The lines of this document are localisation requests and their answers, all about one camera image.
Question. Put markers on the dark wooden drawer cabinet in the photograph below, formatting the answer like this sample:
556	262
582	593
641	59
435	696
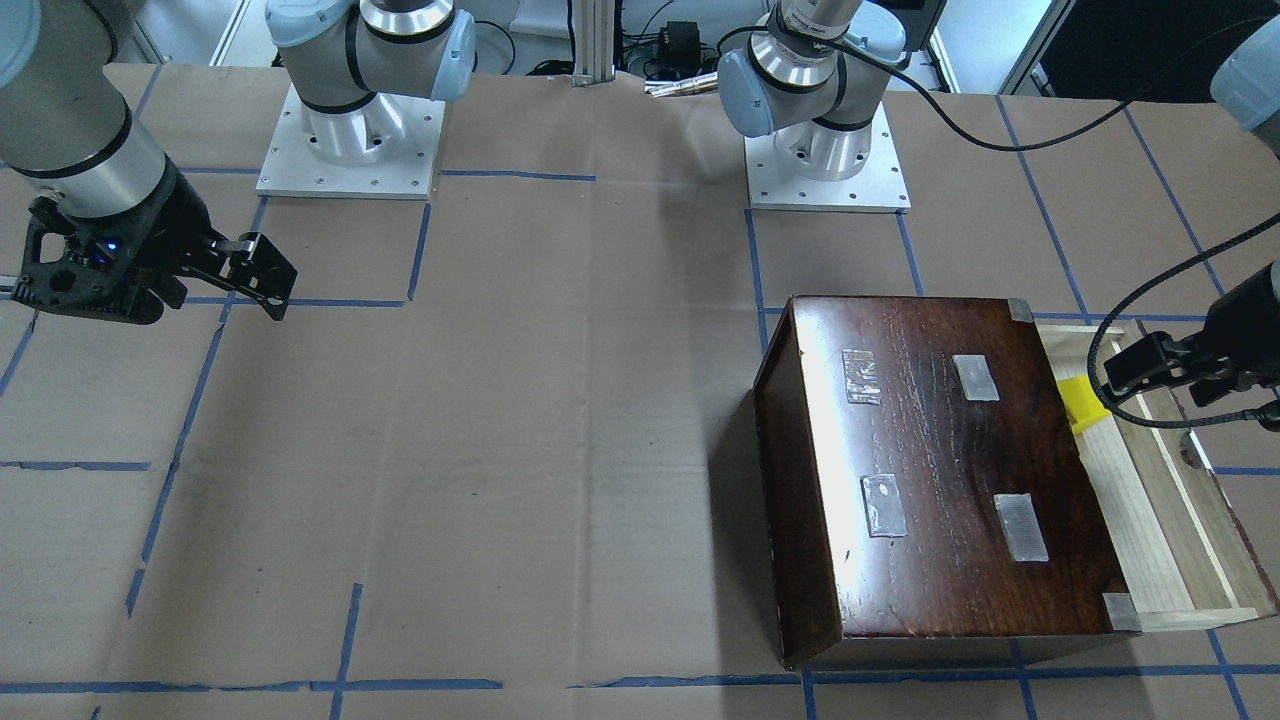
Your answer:
926	502

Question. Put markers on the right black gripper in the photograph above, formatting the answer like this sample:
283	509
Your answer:
172	232

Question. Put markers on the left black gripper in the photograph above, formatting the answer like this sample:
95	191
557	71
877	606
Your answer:
1243	325

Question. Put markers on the black power adapter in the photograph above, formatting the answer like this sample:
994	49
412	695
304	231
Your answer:
679	51

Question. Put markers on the aluminium frame post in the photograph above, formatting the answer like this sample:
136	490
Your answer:
593	35

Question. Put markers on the light wooden drawer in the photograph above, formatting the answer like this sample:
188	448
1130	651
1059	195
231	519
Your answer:
1154	543

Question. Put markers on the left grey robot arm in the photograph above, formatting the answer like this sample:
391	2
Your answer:
827	63

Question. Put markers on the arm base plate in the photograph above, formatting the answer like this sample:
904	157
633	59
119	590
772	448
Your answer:
385	150
813	168

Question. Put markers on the yellow block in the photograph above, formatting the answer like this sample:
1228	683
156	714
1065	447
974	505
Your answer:
1082	404

